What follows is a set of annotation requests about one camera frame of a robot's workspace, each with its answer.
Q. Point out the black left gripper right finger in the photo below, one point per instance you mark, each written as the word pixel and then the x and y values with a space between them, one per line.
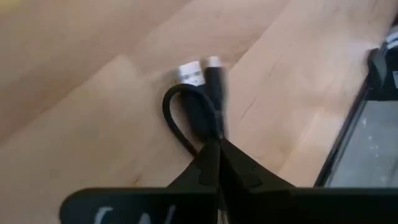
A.
pixel 242 174

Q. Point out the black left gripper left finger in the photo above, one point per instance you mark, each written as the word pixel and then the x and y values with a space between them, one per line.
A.
pixel 208 168

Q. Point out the black table edge frame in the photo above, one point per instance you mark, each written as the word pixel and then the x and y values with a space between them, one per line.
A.
pixel 342 133

